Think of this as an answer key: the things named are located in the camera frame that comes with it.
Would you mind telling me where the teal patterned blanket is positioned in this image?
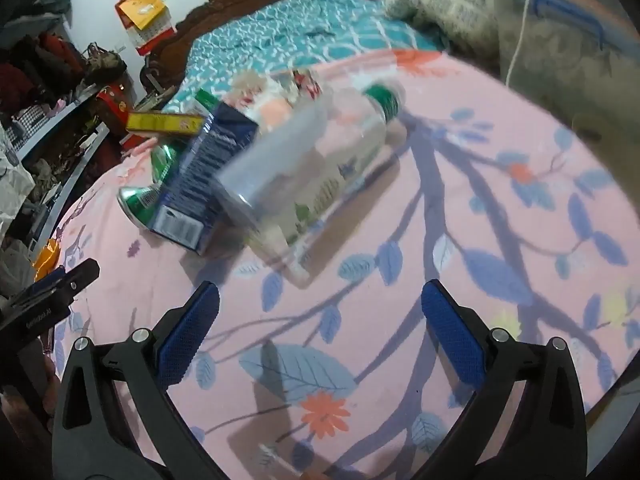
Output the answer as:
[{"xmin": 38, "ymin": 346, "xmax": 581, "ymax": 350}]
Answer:
[{"xmin": 162, "ymin": 0, "xmax": 451, "ymax": 111}]

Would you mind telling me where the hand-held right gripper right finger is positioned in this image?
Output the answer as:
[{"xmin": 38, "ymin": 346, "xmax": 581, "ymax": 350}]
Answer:
[{"xmin": 420, "ymin": 279, "xmax": 588, "ymax": 480}]

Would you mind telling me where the green metal can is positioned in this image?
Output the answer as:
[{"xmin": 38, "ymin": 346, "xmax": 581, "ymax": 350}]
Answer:
[{"xmin": 116, "ymin": 141, "xmax": 188, "ymax": 228}]

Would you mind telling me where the clear plastic bottle green cap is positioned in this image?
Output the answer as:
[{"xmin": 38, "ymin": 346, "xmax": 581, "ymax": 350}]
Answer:
[{"xmin": 212, "ymin": 82, "xmax": 407, "ymax": 288}]

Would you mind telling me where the brown handbag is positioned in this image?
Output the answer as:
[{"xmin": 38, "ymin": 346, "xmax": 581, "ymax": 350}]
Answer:
[{"xmin": 82, "ymin": 42, "xmax": 128, "ymax": 86}]

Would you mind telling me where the grey metal shelf rack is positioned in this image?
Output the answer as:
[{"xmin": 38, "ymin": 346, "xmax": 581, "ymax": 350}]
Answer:
[{"xmin": 0, "ymin": 85, "xmax": 111, "ymax": 251}]

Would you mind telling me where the red yellow gift bag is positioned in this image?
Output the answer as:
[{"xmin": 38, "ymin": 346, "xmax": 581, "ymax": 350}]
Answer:
[{"xmin": 114, "ymin": 0, "xmax": 176, "ymax": 56}]

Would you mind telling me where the pink floral bed sheet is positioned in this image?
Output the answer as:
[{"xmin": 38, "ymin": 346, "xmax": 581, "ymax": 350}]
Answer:
[{"xmin": 50, "ymin": 50, "xmax": 640, "ymax": 480}]

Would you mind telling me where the dark blue carton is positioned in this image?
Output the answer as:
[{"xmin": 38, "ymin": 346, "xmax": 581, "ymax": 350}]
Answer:
[{"xmin": 150, "ymin": 102, "xmax": 261, "ymax": 257}]

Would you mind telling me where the carved wooden headboard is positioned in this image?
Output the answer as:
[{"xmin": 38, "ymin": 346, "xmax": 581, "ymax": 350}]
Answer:
[{"xmin": 140, "ymin": 0, "xmax": 326, "ymax": 96}]

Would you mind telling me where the red gift box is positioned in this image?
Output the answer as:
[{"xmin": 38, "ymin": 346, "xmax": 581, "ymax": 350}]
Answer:
[{"xmin": 95, "ymin": 84, "xmax": 133, "ymax": 128}]

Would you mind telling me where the pile of dark red clothes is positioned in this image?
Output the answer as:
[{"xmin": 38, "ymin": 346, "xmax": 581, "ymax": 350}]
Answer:
[{"xmin": 0, "ymin": 0, "xmax": 88, "ymax": 126}]

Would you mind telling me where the green white carton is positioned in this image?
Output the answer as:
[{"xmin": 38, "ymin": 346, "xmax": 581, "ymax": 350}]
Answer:
[{"xmin": 194, "ymin": 89, "xmax": 223, "ymax": 113}]

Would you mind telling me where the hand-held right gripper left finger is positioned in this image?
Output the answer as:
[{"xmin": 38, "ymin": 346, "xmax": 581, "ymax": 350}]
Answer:
[{"xmin": 51, "ymin": 281, "xmax": 236, "ymax": 480}]

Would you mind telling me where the clear storage box blue handle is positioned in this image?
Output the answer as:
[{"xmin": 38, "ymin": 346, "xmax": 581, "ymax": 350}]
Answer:
[{"xmin": 482, "ymin": 0, "xmax": 640, "ymax": 146}]

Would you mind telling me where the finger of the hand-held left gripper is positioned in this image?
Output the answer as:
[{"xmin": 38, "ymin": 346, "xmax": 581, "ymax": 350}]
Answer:
[
  {"xmin": 0, "ymin": 291, "xmax": 78, "ymax": 347},
  {"xmin": 27, "ymin": 259, "xmax": 100, "ymax": 302}
]

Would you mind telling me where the yellow cardboard box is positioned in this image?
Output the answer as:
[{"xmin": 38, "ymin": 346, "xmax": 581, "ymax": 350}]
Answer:
[{"xmin": 125, "ymin": 111, "xmax": 208, "ymax": 137}]

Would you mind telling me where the white cable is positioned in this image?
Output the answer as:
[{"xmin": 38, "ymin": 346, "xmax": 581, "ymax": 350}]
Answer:
[{"xmin": 504, "ymin": 0, "xmax": 556, "ymax": 88}]

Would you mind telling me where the white printed plastic bag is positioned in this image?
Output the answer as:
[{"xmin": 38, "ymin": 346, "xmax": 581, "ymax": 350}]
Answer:
[{"xmin": 0, "ymin": 125, "xmax": 36, "ymax": 241}]

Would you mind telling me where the orange plastic item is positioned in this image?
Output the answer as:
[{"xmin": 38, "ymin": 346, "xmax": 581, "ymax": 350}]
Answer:
[{"xmin": 32, "ymin": 240, "xmax": 63, "ymax": 281}]

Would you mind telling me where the grey knitted pillow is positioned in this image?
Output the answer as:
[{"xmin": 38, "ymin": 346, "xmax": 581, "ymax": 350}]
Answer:
[{"xmin": 385, "ymin": 0, "xmax": 506, "ymax": 68}]

